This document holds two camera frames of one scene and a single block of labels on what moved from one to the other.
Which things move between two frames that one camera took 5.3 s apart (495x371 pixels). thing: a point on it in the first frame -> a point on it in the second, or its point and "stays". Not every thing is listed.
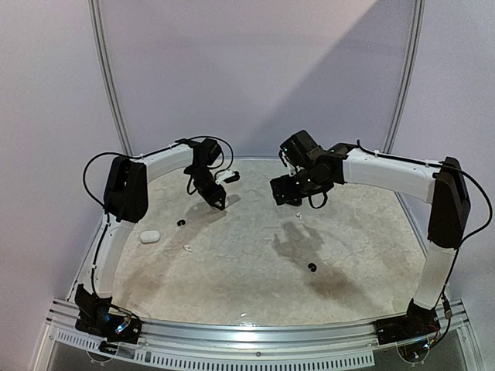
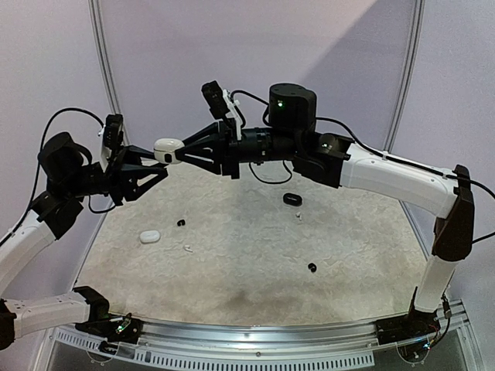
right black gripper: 286,189 -> 227,148
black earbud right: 312,266 stays
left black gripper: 213,197 -> 124,171
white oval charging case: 149,236 stays
